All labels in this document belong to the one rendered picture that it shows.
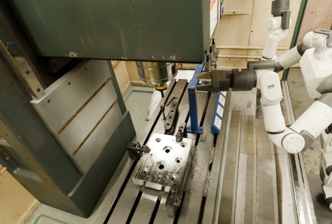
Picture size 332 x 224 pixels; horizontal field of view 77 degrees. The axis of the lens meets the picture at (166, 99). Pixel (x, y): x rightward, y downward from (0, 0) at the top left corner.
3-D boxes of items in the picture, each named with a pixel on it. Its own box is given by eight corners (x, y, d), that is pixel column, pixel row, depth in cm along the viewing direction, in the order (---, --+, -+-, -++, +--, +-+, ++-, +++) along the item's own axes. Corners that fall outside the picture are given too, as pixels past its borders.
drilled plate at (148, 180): (193, 145, 114) (192, 139, 111) (179, 195, 93) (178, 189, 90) (154, 138, 122) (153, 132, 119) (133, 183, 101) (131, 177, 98)
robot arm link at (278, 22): (281, 7, 119) (279, 27, 123) (265, 9, 117) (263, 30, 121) (297, 5, 108) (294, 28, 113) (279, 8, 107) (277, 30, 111)
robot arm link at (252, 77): (239, 88, 87) (268, 87, 86) (245, 92, 77) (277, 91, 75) (239, 61, 85) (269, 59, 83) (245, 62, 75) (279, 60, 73)
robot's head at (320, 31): (321, 45, 94) (323, 27, 90) (338, 49, 86) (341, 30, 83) (308, 48, 94) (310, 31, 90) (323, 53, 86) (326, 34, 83)
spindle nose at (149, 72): (144, 65, 91) (138, 38, 84) (180, 63, 88) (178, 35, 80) (134, 85, 78) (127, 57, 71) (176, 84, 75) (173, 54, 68)
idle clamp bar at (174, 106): (179, 109, 146) (178, 102, 142) (172, 136, 126) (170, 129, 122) (172, 108, 147) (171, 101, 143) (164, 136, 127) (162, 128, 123)
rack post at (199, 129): (203, 128, 129) (202, 89, 111) (201, 134, 125) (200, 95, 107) (187, 125, 132) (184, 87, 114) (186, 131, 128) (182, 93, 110)
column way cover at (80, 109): (126, 117, 146) (103, 49, 115) (86, 177, 111) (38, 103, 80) (119, 116, 148) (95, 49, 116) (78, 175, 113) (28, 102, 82)
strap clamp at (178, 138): (187, 135, 126) (186, 117, 116) (182, 153, 116) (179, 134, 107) (182, 134, 127) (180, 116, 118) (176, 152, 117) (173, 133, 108)
